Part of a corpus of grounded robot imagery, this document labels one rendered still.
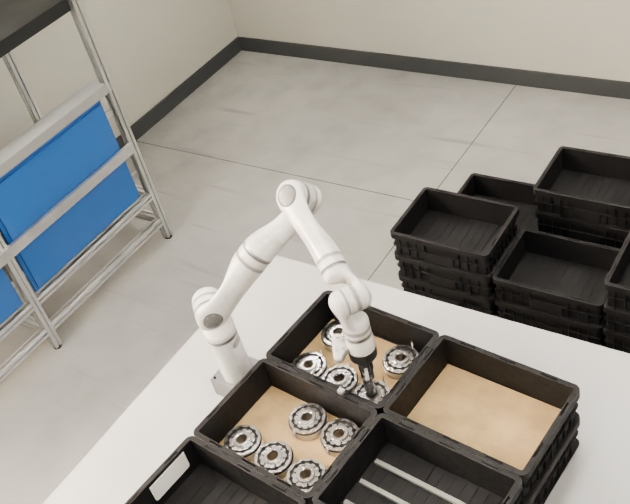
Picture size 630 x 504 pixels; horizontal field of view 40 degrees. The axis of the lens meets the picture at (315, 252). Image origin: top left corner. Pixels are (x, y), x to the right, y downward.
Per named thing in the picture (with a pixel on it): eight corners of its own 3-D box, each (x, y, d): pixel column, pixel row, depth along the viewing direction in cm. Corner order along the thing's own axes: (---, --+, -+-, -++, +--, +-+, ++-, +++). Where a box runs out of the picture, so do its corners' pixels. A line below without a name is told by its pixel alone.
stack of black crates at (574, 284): (496, 342, 329) (490, 278, 307) (526, 291, 346) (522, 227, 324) (600, 373, 308) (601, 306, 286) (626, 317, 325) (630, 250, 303)
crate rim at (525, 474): (381, 416, 217) (380, 410, 216) (442, 338, 233) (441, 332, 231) (525, 484, 195) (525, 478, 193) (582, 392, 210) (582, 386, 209)
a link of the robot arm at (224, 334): (185, 290, 240) (204, 331, 251) (191, 312, 233) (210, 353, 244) (217, 279, 240) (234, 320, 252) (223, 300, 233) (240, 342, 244)
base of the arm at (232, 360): (217, 376, 259) (199, 339, 247) (237, 355, 263) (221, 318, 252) (238, 388, 253) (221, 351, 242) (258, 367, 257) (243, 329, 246)
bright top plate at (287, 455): (247, 466, 220) (246, 465, 220) (268, 436, 226) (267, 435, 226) (279, 480, 215) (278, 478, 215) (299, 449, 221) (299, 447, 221)
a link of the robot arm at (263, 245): (312, 177, 228) (257, 245, 237) (290, 171, 221) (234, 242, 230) (331, 200, 224) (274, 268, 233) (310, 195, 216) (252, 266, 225)
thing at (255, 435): (216, 447, 227) (215, 445, 226) (240, 420, 232) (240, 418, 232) (244, 462, 221) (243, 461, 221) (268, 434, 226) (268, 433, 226)
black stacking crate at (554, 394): (387, 439, 223) (381, 411, 216) (446, 362, 239) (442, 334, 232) (527, 506, 201) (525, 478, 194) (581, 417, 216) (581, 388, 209)
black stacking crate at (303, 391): (203, 460, 230) (191, 434, 223) (272, 384, 246) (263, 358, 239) (318, 527, 208) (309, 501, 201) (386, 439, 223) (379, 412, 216)
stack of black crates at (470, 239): (404, 316, 349) (388, 232, 321) (436, 269, 366) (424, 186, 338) (495, 343, 328) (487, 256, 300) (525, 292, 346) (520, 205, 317)
